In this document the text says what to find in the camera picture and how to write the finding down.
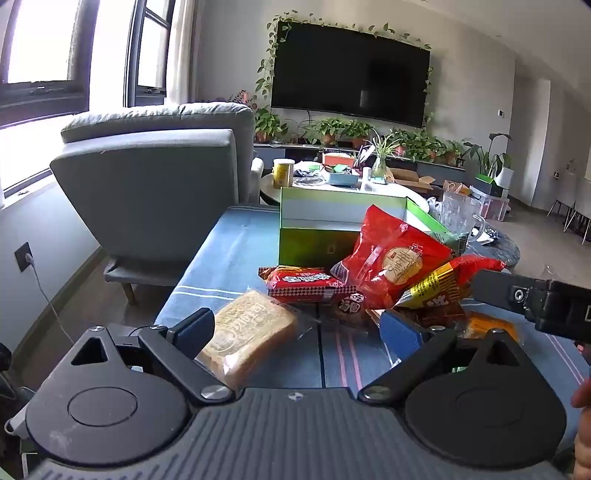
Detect row of potted plants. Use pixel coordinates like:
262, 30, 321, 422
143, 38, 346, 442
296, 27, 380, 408
390, 128, 465, 166

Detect narrow window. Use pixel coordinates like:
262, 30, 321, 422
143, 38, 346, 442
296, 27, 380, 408
124, 0, 178, 108

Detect white round table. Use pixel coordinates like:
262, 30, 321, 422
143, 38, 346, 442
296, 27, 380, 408
259, 172, 437, 209

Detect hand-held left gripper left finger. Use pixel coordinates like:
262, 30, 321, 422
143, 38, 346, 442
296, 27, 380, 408
69, 307, 234, 407

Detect teal tray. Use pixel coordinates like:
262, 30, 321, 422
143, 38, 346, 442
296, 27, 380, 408
323, 166, 361, 186

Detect red yellow snack bag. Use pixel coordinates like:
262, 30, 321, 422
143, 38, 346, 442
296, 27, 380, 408
392, 255, 506, 310

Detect large leaf plant white pot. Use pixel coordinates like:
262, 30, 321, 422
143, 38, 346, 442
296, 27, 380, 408
463, 133, 515, 190

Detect orange snack packet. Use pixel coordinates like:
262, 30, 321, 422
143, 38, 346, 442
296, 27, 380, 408
462, 310, 522, 344

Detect white curtain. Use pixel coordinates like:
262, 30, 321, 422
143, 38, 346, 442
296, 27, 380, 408
165, 0, 200, 106

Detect dark speckled round table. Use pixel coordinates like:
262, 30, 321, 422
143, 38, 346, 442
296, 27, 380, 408
466, 224, 521, 274

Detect red noodle packet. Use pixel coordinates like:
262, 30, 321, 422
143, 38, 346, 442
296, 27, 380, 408
257, 266, 356, 304

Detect large window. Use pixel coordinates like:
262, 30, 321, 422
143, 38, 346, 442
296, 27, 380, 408
0, 0, 101, 127

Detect white cable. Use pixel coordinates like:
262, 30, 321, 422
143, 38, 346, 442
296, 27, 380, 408
27, 255, 77, 334

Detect clear storage box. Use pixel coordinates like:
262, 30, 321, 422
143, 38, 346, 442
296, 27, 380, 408
471, 185, 511, 221

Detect brown round snack packet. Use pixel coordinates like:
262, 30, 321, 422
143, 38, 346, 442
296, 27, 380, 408
335, 291, 384, 330

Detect yellow can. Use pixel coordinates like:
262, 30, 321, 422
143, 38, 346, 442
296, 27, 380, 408
272, 158, 296, 190

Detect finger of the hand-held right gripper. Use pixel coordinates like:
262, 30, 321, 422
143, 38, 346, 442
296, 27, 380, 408
471, 269, 532, 320

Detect black wall television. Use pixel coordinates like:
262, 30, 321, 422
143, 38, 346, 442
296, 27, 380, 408
270, 21, 431, 128

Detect clear toast bread packet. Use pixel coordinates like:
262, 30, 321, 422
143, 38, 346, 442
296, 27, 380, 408
196, 290, 305, 391

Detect open cardboard box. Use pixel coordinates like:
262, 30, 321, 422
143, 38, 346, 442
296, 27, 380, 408
388, 167, 446, 192

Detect green cardboard box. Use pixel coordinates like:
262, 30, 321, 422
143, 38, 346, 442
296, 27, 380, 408
278, 186, 462, 268

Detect large red snack bag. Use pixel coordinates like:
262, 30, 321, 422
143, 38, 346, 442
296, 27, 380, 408
330, 204, 455, 311

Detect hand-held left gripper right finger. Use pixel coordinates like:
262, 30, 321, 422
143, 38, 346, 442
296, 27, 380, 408
358, 309, 527, 407

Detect blue striped tablecloth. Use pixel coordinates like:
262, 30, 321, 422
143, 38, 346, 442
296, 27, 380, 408
152, 205, 591, 393

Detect potted green plant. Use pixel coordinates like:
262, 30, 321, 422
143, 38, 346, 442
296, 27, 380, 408
254, 107, 288, 144
342, 119, 374, 149
302, 117, 345, 147

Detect wall socket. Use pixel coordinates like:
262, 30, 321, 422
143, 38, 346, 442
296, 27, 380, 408
15, 242, 34, 273

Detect clear plastic pitcher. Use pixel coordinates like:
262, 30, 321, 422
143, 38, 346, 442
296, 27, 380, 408
436, 191, 486, 254

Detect grey armchair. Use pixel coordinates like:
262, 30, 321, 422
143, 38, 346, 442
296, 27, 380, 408
50, 102, 265, 305

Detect metal leg chairs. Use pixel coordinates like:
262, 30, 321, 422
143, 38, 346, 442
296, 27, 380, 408
547, 198, 591, 246

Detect person's right hand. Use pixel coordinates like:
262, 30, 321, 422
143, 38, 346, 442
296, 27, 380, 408
571, 376, 591, 480

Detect spider plant in glass vase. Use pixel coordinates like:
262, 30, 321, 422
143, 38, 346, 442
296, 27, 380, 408
365, 129, 407, 179

